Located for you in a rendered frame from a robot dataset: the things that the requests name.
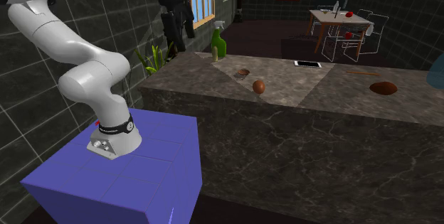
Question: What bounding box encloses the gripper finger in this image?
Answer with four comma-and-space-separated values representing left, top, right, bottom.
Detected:
160, 9, 187, 53
178, 2, 196, 39

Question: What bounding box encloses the green spray bottle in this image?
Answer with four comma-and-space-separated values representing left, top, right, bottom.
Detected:
211, 21, 228, 58

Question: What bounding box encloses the green leafy plant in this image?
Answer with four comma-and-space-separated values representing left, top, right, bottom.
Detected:
134, 41, 174, 77

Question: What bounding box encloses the brown egg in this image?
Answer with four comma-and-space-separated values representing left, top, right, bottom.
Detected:
252, 80, 266, 95

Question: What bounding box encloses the white-framed black phone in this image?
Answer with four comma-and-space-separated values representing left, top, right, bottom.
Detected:
294, 60, 322, 69

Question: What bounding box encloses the wooden dining table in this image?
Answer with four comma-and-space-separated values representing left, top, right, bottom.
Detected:
305, 0, 375, 59

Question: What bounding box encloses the blue robot stand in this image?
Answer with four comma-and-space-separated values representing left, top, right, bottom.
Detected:
20, 107, 204, 224

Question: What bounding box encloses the thin wooden stick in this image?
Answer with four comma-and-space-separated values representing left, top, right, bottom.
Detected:
345, 70, 381, 77

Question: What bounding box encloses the brown oval potato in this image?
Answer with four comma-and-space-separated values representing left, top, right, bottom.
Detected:
369, 81, 398, 96

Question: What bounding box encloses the teal rounded object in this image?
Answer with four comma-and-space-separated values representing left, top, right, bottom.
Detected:
425, 53, 444, 90

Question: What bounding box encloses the white wire chair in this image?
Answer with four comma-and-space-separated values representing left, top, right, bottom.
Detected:
356, 8, 390, 56
321, 25, 364, 63

